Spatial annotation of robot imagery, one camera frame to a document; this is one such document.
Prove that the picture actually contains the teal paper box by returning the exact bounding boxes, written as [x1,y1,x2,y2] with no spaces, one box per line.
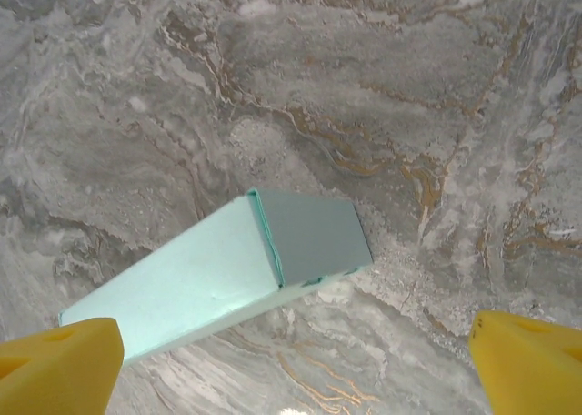
[57,187,376,368]

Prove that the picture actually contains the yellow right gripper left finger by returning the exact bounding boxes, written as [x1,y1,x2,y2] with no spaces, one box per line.
[0,317,125,415]

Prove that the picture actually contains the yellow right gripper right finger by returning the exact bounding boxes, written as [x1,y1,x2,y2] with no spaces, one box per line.
[467,309,582,415]

